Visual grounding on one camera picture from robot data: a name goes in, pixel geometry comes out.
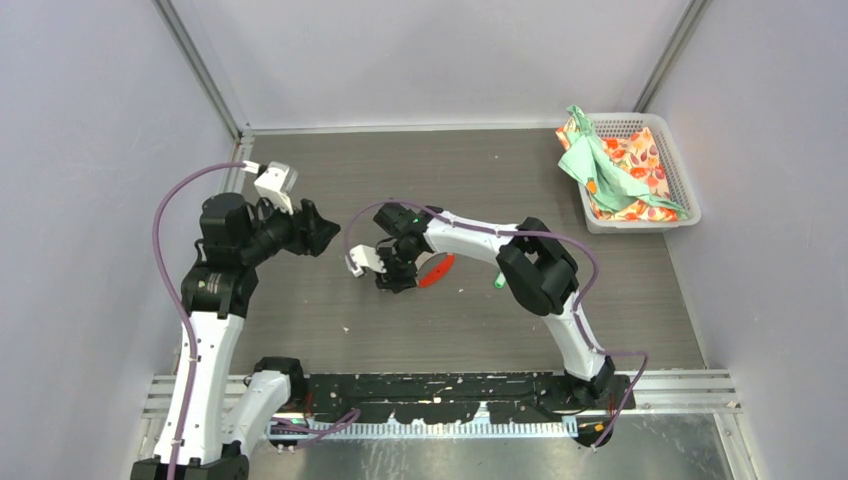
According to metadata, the key with green tag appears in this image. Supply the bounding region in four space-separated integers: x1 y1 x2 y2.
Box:
494 272 507 289

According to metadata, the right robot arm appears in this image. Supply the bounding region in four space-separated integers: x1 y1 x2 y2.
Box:
347 202 615 411

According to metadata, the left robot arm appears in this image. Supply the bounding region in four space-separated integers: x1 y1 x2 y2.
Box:
130 193 341 479

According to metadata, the white plastic basket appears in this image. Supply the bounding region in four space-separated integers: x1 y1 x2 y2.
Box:
578 112 701 234

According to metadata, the green cloth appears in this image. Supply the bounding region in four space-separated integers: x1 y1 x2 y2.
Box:
557 104 689 217

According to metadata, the red handled metal keyring holder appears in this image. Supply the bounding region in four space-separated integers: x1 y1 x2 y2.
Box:
415 252 456 288

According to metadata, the white slotted cable duct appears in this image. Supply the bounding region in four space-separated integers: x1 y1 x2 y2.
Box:
264 417 579 440

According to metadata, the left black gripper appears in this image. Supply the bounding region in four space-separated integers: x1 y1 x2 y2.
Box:
239 194 339 267

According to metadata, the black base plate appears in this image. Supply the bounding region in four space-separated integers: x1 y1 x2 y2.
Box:
278 372 630 425

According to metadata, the aluminium rail frame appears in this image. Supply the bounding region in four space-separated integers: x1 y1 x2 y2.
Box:
141 370 744 419

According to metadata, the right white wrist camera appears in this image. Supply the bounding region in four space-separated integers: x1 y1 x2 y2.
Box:
345 245 386 277

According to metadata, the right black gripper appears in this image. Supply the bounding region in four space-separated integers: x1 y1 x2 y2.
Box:
368 243 422 295

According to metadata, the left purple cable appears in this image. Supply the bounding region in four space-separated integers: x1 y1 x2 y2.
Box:
150 162 362 480

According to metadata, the orange patterned cloth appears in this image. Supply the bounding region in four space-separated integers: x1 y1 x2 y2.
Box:
555 115 678 223

